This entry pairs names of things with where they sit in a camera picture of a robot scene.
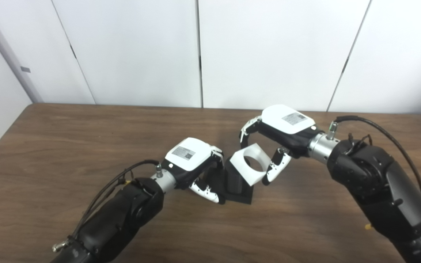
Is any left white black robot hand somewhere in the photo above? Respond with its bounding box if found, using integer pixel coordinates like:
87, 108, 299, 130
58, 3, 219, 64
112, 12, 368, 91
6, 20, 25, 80
161, 137, 227, 204

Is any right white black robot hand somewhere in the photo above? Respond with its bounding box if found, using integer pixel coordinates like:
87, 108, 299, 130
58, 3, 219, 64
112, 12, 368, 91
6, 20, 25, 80
239, 104, 324, 186

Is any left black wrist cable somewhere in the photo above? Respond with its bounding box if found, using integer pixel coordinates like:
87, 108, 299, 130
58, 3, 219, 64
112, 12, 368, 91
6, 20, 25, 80
52, 160, 164, 252

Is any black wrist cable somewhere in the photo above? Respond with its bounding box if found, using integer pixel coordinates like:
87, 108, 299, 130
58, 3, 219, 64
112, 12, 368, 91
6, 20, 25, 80
327, 115, 421, 201
52, 160, 164, 252

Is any white square piece with hole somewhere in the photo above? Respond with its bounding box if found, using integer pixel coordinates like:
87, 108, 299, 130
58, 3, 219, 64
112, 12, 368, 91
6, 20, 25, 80
230, 143, 272, 186

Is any grey wall post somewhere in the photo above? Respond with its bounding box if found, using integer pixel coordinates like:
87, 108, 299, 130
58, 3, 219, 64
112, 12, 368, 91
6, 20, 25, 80
0, 0, 43, 103

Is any black peg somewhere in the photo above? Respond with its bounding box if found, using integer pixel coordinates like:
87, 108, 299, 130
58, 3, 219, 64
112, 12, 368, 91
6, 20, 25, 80
205, 155, 253, 204

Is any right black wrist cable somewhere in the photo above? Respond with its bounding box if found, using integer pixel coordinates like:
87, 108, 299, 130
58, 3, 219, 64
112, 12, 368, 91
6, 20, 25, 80
327, 115, 421, 201

